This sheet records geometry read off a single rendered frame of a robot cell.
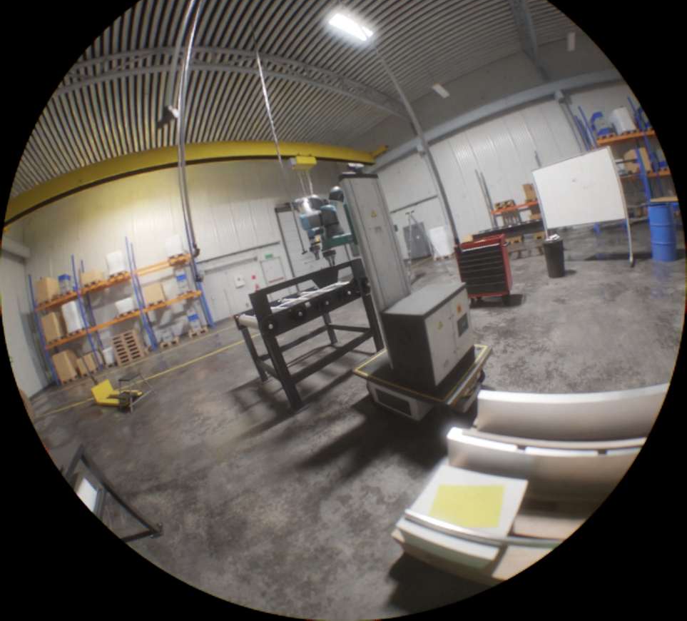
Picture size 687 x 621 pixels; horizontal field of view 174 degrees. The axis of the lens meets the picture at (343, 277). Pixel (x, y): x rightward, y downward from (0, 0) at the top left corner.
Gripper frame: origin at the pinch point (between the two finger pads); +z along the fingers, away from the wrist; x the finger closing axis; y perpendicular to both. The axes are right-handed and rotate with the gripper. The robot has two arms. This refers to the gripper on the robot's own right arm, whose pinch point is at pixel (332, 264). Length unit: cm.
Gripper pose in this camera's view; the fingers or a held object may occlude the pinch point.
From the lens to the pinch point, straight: 218.6
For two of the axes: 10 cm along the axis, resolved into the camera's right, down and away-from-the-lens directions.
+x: 7.3, -2.7, 6.3
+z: 2.8, 9.6, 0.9
